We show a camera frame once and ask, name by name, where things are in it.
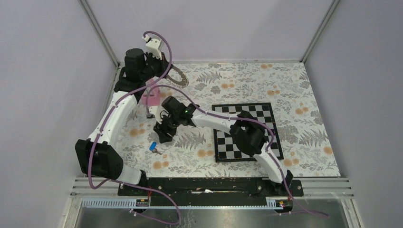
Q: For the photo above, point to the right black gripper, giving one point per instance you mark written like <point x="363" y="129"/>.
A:
<point x="160" y="128"/>

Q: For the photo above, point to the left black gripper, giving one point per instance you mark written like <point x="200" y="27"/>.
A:
<point x="163" y="64"/>

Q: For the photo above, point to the blue headed key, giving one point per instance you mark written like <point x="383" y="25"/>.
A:
<point x="153" y="148"/>

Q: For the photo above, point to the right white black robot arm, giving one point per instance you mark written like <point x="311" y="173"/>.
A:
<point x="196" y="117"/>

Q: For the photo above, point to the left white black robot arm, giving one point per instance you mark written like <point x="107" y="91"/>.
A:
<point x="96" y="154"/>

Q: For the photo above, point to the pink metronome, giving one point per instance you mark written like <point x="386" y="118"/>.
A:
<point x="152" y="98"/>

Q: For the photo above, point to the black white chessboard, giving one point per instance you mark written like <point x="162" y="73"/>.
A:
<point x="247" y="137"/>

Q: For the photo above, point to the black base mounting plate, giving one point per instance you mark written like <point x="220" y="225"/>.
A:
<point x="211" y="189"/>

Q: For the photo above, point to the floral patterned table mat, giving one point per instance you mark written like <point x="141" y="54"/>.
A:
<point x="305" y="145"/>

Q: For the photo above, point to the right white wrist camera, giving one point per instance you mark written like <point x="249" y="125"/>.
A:
<point x="154" y="112"/>

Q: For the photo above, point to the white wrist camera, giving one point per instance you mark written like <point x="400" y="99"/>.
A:
<point x="153" y="46"/>
<point x="154" y="112"/>

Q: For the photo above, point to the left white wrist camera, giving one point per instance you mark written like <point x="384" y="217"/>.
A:
<point x="153" y="46"/>

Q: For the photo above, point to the grey slotted cable duct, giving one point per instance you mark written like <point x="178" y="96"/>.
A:
<point x="163" y="203"/>

